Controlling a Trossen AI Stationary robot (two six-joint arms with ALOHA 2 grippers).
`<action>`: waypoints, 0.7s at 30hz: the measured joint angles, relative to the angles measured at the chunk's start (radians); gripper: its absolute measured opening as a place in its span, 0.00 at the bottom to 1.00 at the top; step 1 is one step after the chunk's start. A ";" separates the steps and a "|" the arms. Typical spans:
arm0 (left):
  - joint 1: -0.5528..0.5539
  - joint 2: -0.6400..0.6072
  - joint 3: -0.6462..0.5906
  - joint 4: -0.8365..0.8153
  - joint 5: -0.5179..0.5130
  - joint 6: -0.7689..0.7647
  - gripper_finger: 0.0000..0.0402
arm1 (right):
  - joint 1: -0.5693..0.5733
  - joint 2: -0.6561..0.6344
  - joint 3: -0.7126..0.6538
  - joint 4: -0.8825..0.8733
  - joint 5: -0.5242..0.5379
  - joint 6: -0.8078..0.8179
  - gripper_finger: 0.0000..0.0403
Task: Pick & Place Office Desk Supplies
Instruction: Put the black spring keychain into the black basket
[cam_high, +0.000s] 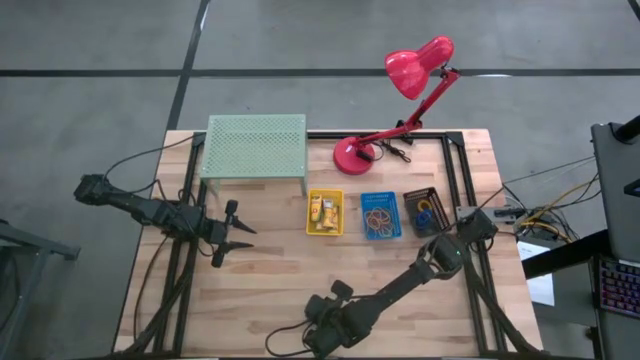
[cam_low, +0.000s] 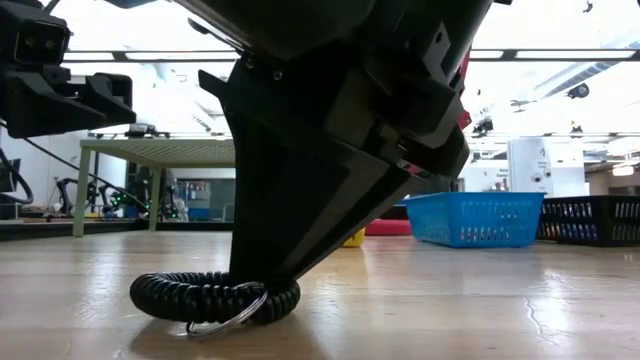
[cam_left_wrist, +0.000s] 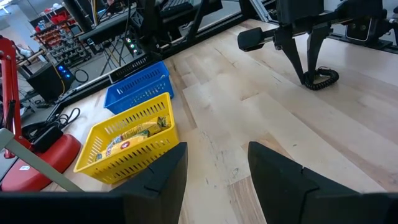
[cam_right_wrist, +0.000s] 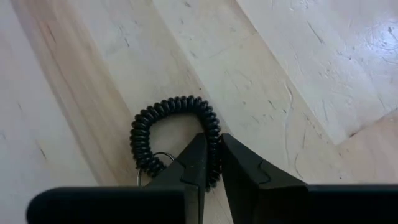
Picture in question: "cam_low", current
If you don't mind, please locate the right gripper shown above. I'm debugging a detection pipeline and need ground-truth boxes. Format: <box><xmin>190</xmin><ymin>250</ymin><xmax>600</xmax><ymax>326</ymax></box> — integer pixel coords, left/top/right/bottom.
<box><xmin>222</xmin><ymin>29</ymin><xmax>481</xmax><ymax>279</ymax></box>

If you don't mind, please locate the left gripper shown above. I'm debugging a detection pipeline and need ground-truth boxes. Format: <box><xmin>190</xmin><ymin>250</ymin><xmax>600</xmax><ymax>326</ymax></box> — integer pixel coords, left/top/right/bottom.
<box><xmin>0</xmin><ymin>67</ymin><xmax>138</xmax><ymax>140</ymax></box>

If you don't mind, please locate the black coil wristband with ring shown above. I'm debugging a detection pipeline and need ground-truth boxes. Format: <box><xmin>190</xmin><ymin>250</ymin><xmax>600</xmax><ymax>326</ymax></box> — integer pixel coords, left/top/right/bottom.
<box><xmin>128</xmin><ymin>271</ymin><xmax>303</xmax><ymax>339</ymax></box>

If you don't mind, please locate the red desk lamp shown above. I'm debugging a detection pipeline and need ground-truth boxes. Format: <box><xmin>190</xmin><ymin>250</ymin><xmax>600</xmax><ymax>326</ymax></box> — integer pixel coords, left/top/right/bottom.
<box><xmin>364</xmin><ymin>47</ymin><xmax>474</xmax><ymax>237</ymax></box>

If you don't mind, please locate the yellow plastic basket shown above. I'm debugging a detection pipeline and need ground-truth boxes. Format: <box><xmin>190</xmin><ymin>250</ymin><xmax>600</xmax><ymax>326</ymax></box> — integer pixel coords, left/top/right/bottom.
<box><xmin>341</xmin><ymin>227</ymin><xmax>367</xmax><ymax>249</ymax></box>

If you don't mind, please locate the green perforated metal shelf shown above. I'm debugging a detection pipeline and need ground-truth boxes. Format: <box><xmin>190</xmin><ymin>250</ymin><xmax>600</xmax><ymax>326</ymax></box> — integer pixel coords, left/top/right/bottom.
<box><xmin>72</xmin><ymin>138</ymin><xmax>236</xmax><ymax>239</ymax></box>

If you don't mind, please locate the blue plastic basket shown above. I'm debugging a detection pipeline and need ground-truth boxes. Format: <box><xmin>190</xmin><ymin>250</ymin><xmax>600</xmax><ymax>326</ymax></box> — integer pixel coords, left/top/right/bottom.
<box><xmin>403</xmin><ymin>192</ymin><xmax>546</xmax><ymax>250</ymax></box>

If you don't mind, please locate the black ceiling spotlight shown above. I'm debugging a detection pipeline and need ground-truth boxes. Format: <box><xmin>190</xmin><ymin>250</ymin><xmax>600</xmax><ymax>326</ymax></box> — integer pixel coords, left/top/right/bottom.
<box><xmin>566</xmin><ymin>82</ymin><xmax>592</xmax><ymax>101</ymax></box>
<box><xmin>471</xmin><ymin>116</ymin><xmax>496</xmax><ymax>136</ymax></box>

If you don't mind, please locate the white cabinet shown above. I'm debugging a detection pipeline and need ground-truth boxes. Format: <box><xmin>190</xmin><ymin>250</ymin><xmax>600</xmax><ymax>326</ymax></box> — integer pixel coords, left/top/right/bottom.
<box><xmin>507</xmin><ymin>137</ymin><xmax>555</xmax><ymax>197</ymax></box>

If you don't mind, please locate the black plastic basket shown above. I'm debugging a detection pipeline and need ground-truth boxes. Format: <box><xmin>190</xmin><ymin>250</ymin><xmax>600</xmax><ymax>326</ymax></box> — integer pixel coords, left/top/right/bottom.
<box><xmin>537</xmin><ymin>194</ymin><xmax>640</xmax><ymax>247</ymax></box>

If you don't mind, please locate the overhead LED light bar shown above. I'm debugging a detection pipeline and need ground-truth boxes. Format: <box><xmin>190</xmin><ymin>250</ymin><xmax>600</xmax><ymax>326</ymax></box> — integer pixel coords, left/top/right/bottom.
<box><xmin>62</xmin><ymin>48</ymin><xmax>640</xmax><ymax>63</ymax></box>

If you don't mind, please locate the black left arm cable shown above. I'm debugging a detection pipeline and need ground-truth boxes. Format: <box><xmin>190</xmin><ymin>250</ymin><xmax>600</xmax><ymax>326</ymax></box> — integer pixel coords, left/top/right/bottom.
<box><xmin>22</xmin><ymin>137</ymin><xmax>151</xmax><ymax>211</ymax></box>

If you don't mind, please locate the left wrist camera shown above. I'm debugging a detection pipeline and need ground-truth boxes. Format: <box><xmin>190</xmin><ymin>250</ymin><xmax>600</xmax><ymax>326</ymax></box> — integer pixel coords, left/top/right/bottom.
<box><xmin>0</xmin><ymin>2</ymin><xmax>72</xmax><ymax>69</ymax></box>

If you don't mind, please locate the thick black cable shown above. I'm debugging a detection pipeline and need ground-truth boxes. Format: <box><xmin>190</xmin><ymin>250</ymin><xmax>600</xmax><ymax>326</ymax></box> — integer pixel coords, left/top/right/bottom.
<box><xmin>0</xmin><ymin>148</ymin><xmax>36</xmax><ymax>206</ymax></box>

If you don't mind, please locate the black aluminium table frame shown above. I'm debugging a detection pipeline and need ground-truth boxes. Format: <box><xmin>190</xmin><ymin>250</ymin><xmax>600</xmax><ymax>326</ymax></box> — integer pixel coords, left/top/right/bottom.
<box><xmin>0</xmin><ymin>218</ymin><xmax>236</xmax><ymax>240</ymax></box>

